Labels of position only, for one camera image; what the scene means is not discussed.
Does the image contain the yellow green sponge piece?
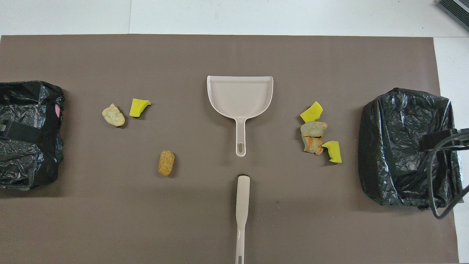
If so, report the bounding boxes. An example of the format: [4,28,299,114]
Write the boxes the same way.
[321,141,343,164]

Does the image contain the beige hand brush black bristles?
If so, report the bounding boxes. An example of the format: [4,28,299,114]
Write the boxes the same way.
[236,175,251,264]

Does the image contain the black bag bin pink spot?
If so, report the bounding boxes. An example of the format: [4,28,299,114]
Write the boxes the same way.
[0,81,65,191]

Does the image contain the orange croissant piece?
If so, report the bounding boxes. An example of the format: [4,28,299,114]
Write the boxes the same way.
[303,136,324,155]

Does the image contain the grey-beige bread chunk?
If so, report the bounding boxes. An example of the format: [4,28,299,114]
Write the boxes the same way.
[300,121,328,138]

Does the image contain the black bag lined bin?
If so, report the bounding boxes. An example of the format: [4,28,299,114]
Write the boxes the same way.
[358,88,464,210]

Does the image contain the grey ribbed device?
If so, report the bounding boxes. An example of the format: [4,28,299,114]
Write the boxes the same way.
[437,0,469,22]

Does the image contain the beige plastic dustpan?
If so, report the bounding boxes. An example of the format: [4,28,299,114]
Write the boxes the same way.
[207,76,274,157]

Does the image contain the brown table mat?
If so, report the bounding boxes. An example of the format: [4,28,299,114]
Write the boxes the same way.
[0,34,459,264]

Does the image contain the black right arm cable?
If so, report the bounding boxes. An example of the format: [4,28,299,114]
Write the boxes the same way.
[427,132,469,220]

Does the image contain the brown bread roll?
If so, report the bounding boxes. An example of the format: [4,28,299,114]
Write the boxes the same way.
[158,150,176,177]

